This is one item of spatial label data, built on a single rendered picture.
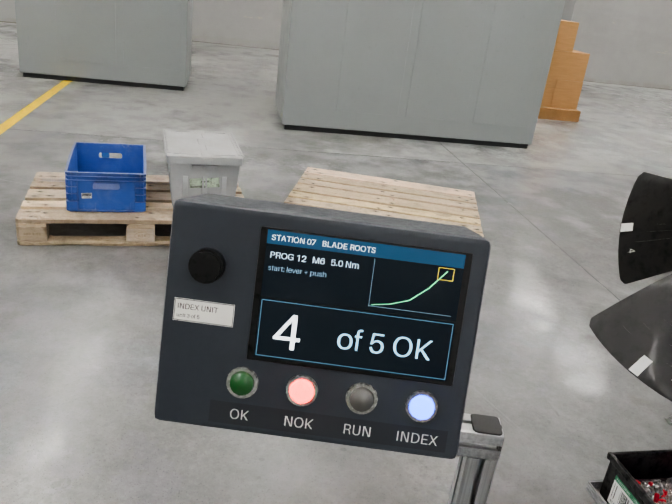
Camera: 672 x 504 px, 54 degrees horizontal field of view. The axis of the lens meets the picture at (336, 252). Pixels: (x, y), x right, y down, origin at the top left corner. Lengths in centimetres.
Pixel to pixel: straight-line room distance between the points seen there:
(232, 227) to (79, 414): 191
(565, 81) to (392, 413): 893
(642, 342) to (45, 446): 176
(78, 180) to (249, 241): 311
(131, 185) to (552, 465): 244
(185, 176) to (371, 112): 326
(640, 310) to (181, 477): 145
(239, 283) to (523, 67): 647
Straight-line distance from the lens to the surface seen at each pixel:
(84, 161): 420
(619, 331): 114
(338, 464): 221
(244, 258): 54
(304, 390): 55
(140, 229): 359
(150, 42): 794
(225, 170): 363
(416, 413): 55
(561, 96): 942
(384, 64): 650
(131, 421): 235
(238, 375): 55
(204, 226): 54
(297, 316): 54
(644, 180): 143
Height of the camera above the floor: 144
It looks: 23 degrees down
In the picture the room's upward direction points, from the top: 7 degrees clockwise
